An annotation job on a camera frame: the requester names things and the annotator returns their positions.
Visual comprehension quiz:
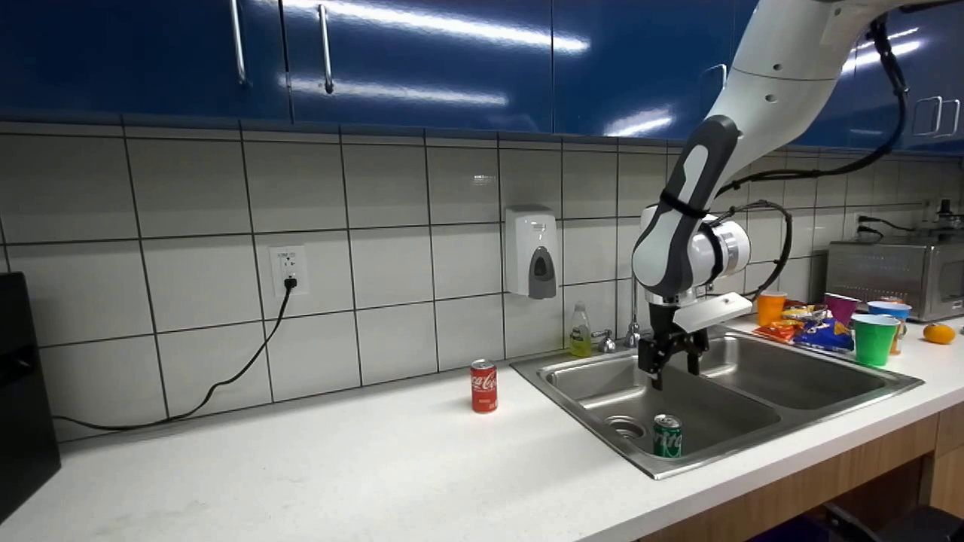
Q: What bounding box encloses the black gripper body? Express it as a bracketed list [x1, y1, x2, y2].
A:
[645, 297, 712, 354]

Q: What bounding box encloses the green soda can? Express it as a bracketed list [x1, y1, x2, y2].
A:
[649, 412, 688, 462]

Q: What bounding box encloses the stainless steel double sink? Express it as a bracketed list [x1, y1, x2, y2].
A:
[510, 326, 925, 481]

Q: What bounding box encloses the red soda can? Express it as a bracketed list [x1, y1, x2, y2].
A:
[466, 354, 501, 416]

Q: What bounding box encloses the green dish soap bottle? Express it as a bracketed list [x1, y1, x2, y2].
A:
[562, 300, 596, 362]

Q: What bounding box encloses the red snack bag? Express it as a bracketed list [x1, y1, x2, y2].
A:
[756, 316, 806, 346]

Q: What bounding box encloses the orange plastic cup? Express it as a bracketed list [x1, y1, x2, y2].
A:
[752, 290, 788, 327]

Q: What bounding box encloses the yellow snack bag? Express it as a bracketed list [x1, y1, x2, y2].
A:
[781, 300, 835, 326]

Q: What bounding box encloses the blue snack bag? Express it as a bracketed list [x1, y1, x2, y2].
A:
[796, 316, 854, 357]

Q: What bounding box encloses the purple plastic cup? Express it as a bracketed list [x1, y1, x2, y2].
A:
[822, 290, 865, 326]

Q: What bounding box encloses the wooden base cabinet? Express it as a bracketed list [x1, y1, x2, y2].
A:
[642, 400, 964, 542]

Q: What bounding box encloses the green plastic cup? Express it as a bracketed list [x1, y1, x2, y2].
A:
[850, 310, 901, 370]

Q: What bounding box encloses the steel toaster oven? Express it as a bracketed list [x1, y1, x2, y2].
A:
[822, 239, 964, 326]

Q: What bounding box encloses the blue plastic cup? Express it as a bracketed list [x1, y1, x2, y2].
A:
[866, 297, 915, 354]

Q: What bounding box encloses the blue cabinet door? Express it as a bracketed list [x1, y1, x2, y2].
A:
[796, 26, 939, 154]
[0, 0, 285, 130]
[277, 0, 557, 138]
[550, 0, 760, 145]

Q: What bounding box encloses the black coffee maker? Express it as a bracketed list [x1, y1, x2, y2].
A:
[0, 267, 64, 523]

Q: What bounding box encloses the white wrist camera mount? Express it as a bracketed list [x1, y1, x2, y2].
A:
[669, 290, 756, 336]

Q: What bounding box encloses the white wall soap dispenser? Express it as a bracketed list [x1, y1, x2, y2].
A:
[503, 208, 561, 300]

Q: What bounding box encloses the black appliance cord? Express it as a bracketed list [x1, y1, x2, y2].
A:
[854, 208, 925, 241]

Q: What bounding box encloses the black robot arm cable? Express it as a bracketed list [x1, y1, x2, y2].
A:
[713, 12, 912, 300]

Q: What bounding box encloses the silver cabinet door handle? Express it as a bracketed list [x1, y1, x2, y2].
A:
[912, 94, 943, 138]
[228, 0, 250, 89]
[314, 0, 337, 97]
[937, 94, 964, 138]

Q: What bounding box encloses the white wall outlet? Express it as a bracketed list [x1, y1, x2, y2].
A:
[267, 243, 310, 297]

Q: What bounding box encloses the black power cord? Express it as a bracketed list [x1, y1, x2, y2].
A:
[50, 274, 301, 436]

